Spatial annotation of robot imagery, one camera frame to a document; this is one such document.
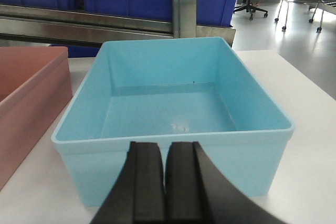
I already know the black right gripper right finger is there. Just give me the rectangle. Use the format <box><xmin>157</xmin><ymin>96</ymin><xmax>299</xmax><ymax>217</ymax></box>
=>
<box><xmin>165</xmin><ymin>142</ymin><xmax>282</xmax><ymax>223</ymax></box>

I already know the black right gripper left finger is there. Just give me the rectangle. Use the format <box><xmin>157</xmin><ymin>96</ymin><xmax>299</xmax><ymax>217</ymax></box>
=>
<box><xmin>91</xmin><ymin>142</ymin><xmax>165</xmax><ymax>223</ymax></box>

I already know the light blue plastic box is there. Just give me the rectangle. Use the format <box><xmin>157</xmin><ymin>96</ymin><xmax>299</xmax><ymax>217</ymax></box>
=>
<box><xmin>52</xmin><ymin>37</ymin><xmax>295</xmax><ymax>207</ymax></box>

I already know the pink plastic box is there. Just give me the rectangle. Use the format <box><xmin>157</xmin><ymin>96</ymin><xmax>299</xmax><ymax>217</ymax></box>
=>
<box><xmin>1</xmin><ymin>46</ymin><xmax>72</xmax><ymax>187</ymax></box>

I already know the stainless steel shelf rack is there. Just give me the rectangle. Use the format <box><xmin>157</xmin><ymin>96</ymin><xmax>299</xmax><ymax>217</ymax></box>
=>
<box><xmin>1</xmin><ymin>0</ymin><xmax>236</xmax><ymax>47</ymax></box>

